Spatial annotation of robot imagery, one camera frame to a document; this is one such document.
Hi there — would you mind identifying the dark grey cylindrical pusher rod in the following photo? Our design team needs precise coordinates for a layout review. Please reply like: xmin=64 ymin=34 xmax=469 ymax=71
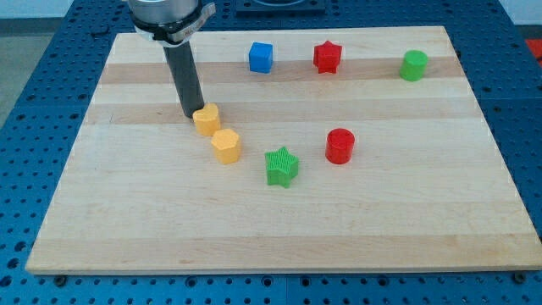
xmin=163 ymin=42 xmax=205 ymax=119

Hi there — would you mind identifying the blue cube block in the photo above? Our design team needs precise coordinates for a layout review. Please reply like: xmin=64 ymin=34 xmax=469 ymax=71
xmin=249 ymin=42 xmax=274 ymax=74

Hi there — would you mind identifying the light wooden board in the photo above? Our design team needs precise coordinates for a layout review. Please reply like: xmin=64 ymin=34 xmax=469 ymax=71
xmin=26 ymin=26 xmax=541 ymax=275

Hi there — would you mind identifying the yellow heart block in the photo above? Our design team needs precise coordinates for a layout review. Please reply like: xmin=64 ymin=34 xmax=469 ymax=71
xmin=192 ymin=103 xmax=221 ymax=136

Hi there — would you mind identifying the yellow hexagon block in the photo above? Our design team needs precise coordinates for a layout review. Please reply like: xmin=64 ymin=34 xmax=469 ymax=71
xmin=211 ymin=129 xmax=241 ymax=164

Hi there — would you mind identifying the red star block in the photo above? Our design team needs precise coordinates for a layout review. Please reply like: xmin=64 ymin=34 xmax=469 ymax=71
xmin=312 ymin=41 xmax=342 ymax=74

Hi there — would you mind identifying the green star block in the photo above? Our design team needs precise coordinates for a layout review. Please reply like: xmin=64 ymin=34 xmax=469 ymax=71
xmin=264 ymin=147 xmax=299 ymax=188

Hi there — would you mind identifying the red cylinder block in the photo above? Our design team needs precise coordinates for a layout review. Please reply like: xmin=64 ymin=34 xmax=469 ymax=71
xmin=325 ymin=128 xmax=355 ymax=164

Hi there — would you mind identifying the green cylinder block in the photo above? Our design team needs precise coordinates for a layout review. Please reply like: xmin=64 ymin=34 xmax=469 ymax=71
xmin=399 ymin=49 xmax=429 ymax=81

